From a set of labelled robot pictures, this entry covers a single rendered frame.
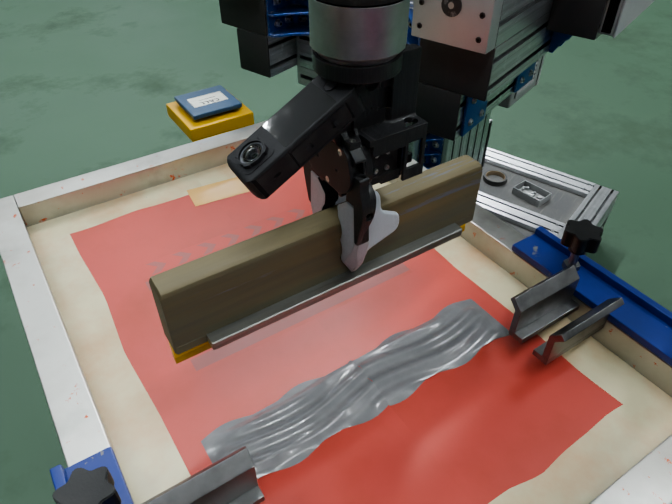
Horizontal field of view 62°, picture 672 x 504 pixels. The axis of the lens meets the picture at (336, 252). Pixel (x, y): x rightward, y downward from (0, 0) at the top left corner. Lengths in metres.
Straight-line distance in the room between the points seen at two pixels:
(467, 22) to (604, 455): 0.63
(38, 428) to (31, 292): 1.20
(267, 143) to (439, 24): 0.56
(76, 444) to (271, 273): 0.24
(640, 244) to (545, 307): 1.92
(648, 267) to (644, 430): 1.84
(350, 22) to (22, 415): 1.71
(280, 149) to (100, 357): 0.36
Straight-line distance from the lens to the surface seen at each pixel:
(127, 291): 0.76
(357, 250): 0.52
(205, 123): 1.11
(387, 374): 0.62
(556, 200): 2.31
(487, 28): 0.93
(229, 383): 0.63
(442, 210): 0.61
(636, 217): 2.73
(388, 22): 0.43
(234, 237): 0.81
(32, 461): 1.87
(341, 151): 0.47
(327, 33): 0.43
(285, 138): 0.44
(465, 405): 0.62
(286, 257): 0.51
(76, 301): 0.77
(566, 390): 0.66
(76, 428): 0.60
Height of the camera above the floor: 1.46
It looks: 41 degrees down
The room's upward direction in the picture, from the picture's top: straight up
